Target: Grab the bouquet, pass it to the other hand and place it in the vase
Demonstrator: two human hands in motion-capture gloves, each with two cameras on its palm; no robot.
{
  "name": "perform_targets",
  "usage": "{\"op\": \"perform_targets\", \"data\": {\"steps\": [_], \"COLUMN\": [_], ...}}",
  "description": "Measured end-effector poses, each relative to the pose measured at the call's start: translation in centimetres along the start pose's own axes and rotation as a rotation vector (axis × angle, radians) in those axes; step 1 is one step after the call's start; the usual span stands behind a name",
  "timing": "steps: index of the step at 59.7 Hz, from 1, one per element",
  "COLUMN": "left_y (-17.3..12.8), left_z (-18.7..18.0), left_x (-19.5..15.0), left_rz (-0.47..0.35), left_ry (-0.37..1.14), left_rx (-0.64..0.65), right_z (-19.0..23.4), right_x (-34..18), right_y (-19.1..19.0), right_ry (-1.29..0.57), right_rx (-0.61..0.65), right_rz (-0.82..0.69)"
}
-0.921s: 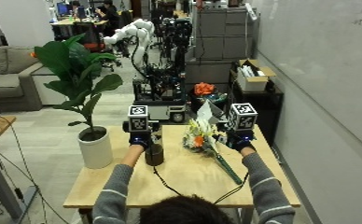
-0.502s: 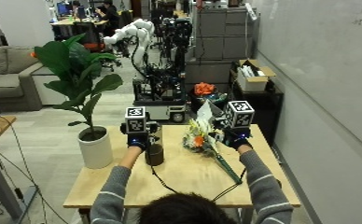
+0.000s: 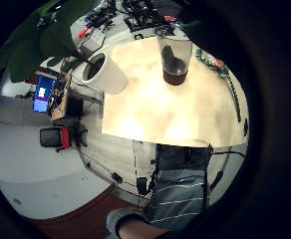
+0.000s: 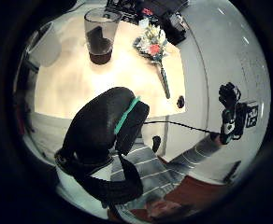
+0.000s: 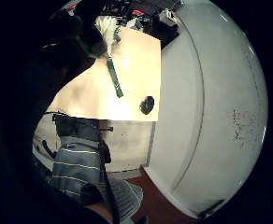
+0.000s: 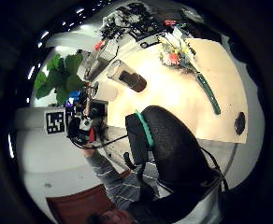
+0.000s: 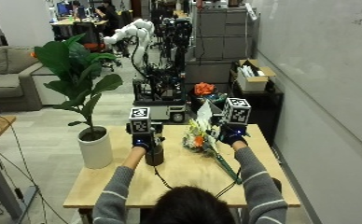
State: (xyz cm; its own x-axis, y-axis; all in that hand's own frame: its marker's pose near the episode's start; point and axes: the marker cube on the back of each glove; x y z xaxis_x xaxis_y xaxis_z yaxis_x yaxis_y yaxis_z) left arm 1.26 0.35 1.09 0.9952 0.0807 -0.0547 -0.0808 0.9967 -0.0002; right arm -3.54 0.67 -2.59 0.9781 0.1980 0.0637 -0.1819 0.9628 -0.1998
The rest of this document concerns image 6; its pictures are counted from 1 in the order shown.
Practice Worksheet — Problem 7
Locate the brown chair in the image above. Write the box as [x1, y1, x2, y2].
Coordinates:
[46, 183, 116, 224]

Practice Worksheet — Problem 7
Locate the blue object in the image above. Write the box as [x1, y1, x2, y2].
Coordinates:
[67, 90, 82, 105]

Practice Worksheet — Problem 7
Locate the white marker cube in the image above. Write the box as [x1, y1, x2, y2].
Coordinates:
[44, 110, 67, 135]

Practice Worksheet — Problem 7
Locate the the person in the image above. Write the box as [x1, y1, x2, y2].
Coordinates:
[82, 146, 224, 224]

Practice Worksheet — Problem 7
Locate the black cable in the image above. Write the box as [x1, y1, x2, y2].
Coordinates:
[70, 133, 129, 151]

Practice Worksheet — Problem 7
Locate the black box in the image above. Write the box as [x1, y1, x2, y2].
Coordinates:
[88, 100, 108, 120]

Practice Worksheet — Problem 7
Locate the flower bouquet with green stem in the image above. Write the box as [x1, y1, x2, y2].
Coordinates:
[157, 27, 223, 117]

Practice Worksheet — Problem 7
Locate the clear plastic container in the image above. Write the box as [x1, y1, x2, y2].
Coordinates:
[77, 39, 121, 82]

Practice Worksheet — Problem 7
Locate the clear glass vase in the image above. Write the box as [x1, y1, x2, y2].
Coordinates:
[106, 59, 148, 93]

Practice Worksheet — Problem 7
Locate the green leafy plant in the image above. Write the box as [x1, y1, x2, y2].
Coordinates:
[33, 52, 87, 106]

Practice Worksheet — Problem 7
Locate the black equipment clutter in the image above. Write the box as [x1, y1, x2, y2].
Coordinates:
[99, 2, 167, 49]

